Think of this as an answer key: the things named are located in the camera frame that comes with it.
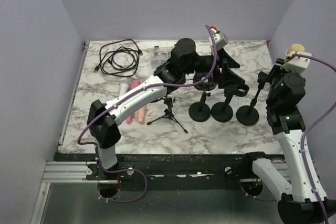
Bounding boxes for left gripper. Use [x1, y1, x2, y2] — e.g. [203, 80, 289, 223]
[182, 47, 245, 88]

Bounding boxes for yellow microphone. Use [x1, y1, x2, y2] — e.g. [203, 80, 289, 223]
[286, 44, 305, 58]

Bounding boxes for clip desk stand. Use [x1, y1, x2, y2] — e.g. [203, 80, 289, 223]
[211, 84, 249, 123]

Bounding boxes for shock mount desk stand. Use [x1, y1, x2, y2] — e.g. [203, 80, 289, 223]
[188, 77, 217, 122]

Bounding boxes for tall shock mount stand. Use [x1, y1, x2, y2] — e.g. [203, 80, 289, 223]
[147, 96, 188, 134]

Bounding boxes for pink microphone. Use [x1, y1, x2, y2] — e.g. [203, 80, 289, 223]
[126, 80, 140, 124]

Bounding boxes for white microphone grey head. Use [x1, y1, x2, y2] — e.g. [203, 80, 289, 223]
[119, 79, 132, 96]

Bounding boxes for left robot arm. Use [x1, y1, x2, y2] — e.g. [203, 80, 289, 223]
[87, 35, 249, 179]

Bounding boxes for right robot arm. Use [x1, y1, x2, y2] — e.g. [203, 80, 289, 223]
[241, 54, 335, 223]

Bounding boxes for peach microphone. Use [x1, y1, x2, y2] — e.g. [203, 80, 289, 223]
[138, 106, 146, 124]

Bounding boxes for clear screw organiser box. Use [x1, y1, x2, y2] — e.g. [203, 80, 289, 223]
[150, 45, 174, 69]

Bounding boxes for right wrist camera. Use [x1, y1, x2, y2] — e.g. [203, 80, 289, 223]
[280, 51, 312, 74]

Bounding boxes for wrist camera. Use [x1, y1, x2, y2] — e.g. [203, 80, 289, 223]
[280, 51, 312, 74]
[210, 26, 228, 51]

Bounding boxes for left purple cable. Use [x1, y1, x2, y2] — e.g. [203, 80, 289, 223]
[77, 24, 219, 204]

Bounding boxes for purple cable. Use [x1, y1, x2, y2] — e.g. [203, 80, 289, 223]
[77, 24, 219, 204]
[244, 52, 336, 224]

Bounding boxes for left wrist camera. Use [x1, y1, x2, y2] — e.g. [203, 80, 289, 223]
[210, 26, 228, 51]

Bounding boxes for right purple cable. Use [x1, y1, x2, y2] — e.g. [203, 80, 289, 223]
[244, 52, 336, 224]

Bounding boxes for black usb cable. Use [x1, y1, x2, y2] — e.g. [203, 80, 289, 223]
[93, 39, 144, 78]

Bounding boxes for aluminium frame rail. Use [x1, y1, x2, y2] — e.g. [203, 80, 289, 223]
[41, 161, 96, 183]

